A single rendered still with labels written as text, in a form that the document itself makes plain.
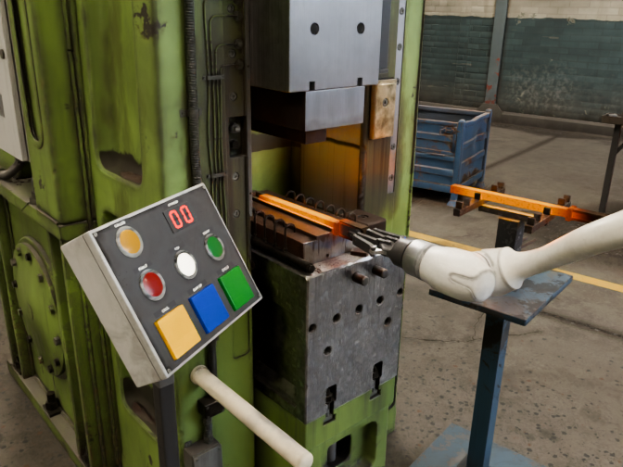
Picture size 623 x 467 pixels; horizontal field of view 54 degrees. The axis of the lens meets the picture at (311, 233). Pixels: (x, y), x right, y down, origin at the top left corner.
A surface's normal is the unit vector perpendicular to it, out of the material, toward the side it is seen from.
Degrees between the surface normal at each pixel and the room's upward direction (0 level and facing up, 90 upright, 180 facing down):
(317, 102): 90
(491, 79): 90
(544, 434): 0
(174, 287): 60
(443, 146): 89
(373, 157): 90
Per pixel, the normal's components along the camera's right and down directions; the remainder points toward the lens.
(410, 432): 0.02, -0.94
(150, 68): -0.76, 0.20
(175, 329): 0.80, -0.33
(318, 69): 0.66, 0.27
